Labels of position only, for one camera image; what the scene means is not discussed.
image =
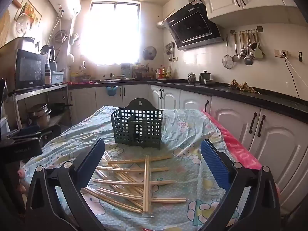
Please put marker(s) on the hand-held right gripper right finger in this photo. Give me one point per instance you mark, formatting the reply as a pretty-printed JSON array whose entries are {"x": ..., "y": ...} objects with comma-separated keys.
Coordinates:
[{"x": 214, "y": 164}]

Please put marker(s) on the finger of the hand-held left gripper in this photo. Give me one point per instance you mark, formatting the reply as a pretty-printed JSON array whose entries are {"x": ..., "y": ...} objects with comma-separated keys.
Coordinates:
[
  {"x": 49, "y": 134},
  {"x": 28, "y": 130}
]

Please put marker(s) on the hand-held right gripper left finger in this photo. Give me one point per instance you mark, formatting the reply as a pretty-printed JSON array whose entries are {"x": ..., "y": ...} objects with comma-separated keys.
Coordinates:
[{"x": 89, "y": 164}]

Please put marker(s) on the pile of wooden chopsticks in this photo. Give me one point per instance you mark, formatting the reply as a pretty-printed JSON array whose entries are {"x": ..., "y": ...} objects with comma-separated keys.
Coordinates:
[{"x": 134, "y": 183}]

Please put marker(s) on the green plastic utensil basket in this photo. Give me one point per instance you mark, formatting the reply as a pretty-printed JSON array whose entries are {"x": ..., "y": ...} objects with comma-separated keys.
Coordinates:
[{"x": 137, "y": 108}]

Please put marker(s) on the person's left hand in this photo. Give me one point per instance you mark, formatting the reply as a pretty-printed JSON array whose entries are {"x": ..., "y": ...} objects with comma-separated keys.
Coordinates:
[{"x": 21, "y": 174}]

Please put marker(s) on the stacked metal pots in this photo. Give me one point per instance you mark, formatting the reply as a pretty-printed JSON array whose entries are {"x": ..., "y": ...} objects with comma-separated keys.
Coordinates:
[{"x": 39, "y": 115}]

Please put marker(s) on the red plastic sheet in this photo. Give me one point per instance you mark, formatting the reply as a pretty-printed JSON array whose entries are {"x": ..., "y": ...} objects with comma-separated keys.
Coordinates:
[{"x": 238, "y": 150}]

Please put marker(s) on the black frying pan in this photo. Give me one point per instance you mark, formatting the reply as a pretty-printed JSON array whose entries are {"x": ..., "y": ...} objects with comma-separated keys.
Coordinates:
[{"x": 59, "y": 108}]

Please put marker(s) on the printed cartoon tablecloth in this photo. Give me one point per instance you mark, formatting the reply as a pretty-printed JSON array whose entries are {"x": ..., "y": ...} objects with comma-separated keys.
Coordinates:
[{"x": 185, "y": 134}]

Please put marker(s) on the dark glass bottle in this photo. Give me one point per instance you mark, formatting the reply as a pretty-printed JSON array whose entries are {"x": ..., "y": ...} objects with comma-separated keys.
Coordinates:
[{"x": 48, "y": 77}]

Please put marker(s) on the blue lidded box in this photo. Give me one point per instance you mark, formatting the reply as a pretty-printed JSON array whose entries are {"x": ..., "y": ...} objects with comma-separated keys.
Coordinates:
[{"x": 57, "y": 77}]

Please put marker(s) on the red cloth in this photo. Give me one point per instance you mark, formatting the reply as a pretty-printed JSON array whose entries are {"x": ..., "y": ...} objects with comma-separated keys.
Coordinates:
[{"x": 79, "y": 82}]

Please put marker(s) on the black microwave oven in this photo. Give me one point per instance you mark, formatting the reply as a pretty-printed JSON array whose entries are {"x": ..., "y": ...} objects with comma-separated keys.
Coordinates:
[{"x": 30, "y": 69}]

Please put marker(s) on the white base cabinets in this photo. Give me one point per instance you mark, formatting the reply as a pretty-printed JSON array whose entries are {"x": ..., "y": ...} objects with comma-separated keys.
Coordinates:
[{"x": 276, "y": 146}]

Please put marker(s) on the black kitchen countertop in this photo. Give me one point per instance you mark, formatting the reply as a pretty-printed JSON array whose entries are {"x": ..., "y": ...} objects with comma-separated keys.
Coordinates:
[{"x": 216, "y": 90}]

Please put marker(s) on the blue hanging bin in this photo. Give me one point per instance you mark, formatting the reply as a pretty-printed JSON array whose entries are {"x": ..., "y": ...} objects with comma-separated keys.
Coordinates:
[{"x": 111, "y": 91}]

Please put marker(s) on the black blender jug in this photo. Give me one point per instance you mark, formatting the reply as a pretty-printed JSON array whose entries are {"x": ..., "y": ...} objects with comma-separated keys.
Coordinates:
[{"x": 48, "y": 53}]

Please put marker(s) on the ginger roots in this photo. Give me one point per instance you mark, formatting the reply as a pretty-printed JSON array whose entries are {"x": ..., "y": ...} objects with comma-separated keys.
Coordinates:
[{"x": 241, "y": 86}]

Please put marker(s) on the metal pot with lid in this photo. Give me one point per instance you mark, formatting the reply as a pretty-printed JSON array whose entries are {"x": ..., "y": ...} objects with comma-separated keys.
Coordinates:
[{"x": 205, "y": 78}]

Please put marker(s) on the small metal kettle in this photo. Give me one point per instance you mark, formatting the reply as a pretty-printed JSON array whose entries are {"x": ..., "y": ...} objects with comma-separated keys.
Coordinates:
[{"x": 191, "y": 79}]

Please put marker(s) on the small drawer organizer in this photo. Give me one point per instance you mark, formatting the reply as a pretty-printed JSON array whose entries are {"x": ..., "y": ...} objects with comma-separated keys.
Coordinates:
[{"x": 126, "y": 70}]

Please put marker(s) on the yellow oil bottle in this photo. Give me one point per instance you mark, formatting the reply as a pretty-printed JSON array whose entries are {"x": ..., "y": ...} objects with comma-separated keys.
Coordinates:
[{"x": 169, "y": 72}]

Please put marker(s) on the metal mesh strainer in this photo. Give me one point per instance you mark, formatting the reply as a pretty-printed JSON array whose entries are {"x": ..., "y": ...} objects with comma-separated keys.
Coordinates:
[{"x": 227, "y": 62}]

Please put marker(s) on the red sauce bottle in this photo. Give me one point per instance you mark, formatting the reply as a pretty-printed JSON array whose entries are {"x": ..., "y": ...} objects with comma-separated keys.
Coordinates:
[{"x": 163, "y": 73}]

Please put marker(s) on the white round fan cover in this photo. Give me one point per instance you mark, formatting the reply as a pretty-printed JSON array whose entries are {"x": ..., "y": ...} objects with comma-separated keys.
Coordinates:
[{"x": 22, "y": 24}]

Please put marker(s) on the metal ladle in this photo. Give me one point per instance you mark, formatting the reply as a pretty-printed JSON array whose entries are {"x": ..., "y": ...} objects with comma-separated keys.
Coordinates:
[{"x": 235, "y": 58}]

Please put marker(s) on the dark ladle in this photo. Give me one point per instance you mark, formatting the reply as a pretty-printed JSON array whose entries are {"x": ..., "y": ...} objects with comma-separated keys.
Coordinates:
[{"x": 248, "y": 61}]

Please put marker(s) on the green spatula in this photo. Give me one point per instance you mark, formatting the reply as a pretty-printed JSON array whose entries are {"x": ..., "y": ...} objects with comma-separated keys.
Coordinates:
[{"x": 259, "y": 53}]

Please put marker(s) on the kitchen window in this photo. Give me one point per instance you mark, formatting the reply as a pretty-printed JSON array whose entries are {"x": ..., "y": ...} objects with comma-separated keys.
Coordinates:
[{"x": 115, "y": 33}]

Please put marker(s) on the hanging tool rack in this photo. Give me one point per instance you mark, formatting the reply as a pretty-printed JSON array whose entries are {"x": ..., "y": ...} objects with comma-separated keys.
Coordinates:
[{"x": 170, "y": 49}]

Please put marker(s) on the white water heater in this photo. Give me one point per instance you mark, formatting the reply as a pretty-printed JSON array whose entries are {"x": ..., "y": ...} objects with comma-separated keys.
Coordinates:
[{"x": 63, "y": 1}]

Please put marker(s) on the black range hood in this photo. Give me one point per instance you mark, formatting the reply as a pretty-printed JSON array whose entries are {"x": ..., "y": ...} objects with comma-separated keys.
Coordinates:
[{"x": 192, "y": 26}]

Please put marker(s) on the framed wall picture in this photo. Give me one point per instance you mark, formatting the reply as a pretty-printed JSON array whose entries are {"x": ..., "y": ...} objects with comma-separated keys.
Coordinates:
[{"x": 30, "y": 8}]

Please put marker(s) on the small wall fan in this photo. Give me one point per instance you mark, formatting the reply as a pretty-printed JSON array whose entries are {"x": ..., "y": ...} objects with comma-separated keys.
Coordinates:
[{"x": 149, "y": 53}]

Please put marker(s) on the wall power socket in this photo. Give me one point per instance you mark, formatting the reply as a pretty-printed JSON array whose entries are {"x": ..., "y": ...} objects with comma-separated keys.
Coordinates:
[{"x": 280, "y": 53}]

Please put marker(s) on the wall utensil rail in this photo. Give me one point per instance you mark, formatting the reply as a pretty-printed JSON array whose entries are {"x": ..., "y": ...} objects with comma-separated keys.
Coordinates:
[{"x": 245, "y": 30}]

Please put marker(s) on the silver exhaust duct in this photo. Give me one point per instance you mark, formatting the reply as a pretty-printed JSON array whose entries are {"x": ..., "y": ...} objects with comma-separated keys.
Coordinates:
[{"x": 159, "y": 24}]

